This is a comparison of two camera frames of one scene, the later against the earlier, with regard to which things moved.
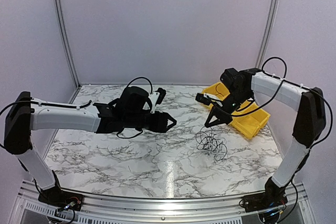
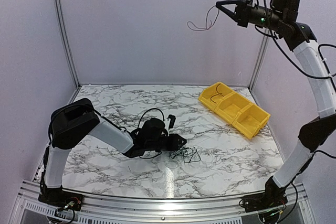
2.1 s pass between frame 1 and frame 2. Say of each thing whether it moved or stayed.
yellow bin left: stayed
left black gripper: moved
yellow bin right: stayed
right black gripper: moved
